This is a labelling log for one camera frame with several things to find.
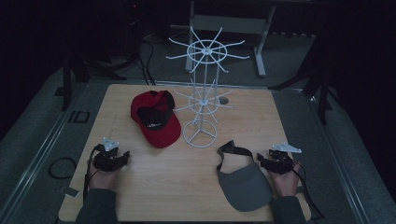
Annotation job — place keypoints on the red baseball cap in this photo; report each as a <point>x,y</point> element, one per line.
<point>162,133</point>

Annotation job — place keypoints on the grey table grommet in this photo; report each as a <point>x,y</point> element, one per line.
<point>223,100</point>

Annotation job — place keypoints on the person's right hand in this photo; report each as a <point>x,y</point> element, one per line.
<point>285,183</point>

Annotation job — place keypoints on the black tripod stand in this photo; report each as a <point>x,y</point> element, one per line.
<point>70,74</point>
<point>317,84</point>

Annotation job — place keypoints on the grey sun visor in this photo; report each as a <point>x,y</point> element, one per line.
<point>246,186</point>

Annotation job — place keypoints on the grey metal frame stand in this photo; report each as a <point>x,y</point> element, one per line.
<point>230,25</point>

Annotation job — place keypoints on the grey tape piece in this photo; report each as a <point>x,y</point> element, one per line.
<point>72,193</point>

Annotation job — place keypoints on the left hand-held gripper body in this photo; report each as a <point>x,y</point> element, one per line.
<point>107,157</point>

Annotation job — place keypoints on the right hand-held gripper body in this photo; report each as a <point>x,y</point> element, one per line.
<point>281,160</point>

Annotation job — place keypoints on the person's left hand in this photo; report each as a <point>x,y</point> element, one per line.
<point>102,180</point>

